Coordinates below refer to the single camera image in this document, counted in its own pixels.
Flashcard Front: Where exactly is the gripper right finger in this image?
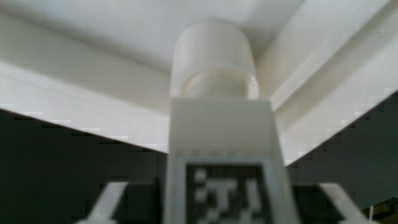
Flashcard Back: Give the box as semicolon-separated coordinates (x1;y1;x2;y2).
321;183;379;224

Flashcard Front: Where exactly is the white square tabletop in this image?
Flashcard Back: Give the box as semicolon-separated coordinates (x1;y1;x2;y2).
0;0;398;162

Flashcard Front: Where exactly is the white table leg with tag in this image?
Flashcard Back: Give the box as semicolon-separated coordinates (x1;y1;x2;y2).
164;19;301;224

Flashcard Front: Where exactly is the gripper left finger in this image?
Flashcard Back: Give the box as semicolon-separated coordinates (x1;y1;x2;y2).
75;182;129;224

